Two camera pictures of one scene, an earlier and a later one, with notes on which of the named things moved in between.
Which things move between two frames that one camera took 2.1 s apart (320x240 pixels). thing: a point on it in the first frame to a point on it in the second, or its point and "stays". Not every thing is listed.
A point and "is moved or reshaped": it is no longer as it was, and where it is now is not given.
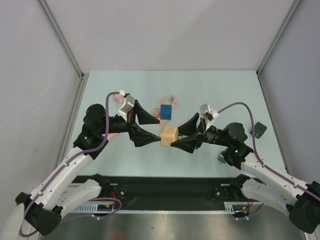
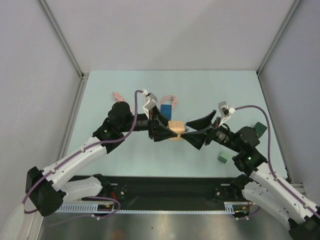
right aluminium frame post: [295, 5] stays
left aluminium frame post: [59, 31] stays
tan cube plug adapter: [168, 134] is moved or reshaped
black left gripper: [139, 137] to [159, 133]
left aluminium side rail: [80, 89] stays
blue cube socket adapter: [165, 111] stays
